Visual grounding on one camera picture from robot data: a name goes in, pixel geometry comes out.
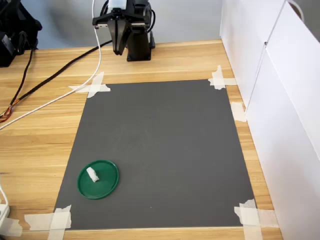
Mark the dark grey mat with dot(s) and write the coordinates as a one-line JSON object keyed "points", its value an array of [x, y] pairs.
{"points": [[160, 150]]}

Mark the round green lid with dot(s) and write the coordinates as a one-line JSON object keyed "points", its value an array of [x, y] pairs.
{"points": [[105, 182]]}

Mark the black box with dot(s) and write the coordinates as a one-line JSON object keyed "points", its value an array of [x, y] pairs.
{"points": [[6, 50]]}

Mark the small white plastic terminal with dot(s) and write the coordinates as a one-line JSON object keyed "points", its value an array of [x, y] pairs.
{"points": [[93, 175]]}

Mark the black bulky equipment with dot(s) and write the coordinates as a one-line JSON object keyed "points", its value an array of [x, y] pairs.
{"points": [[22, 22]]}

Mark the white power strip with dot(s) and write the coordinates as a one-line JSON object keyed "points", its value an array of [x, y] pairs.
{"points": [[3, 212]]}

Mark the white masking tape patch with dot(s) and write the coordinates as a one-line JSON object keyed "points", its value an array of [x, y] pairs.
{"points": [[250, 217], [238, 111], [218, 81], [96, 86], [58, 220], [11, 227]]}

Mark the white partition panel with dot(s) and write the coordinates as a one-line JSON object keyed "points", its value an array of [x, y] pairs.
{"points": [[240, 37], [287, 125]]}

